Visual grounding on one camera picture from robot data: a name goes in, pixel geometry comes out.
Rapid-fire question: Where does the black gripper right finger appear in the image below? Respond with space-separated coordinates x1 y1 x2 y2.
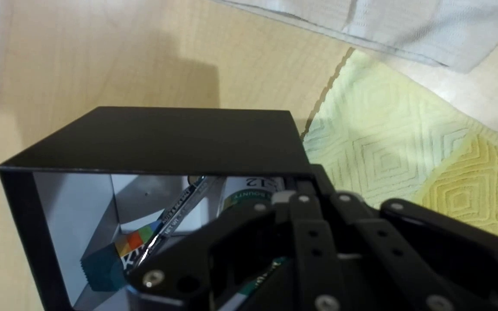
287 178 498 311

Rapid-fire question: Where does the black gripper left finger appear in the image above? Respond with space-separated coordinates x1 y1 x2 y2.
124 192 294 311

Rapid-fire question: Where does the black square box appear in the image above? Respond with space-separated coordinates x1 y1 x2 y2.
0 106 332 311

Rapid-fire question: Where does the yellow patterned cloth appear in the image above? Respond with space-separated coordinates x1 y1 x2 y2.
301 49 498 247

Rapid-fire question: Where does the white folded cloth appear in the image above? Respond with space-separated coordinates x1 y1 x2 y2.
219 0 498 75

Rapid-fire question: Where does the light wooden table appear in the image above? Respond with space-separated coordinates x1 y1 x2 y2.
0 0 498 311

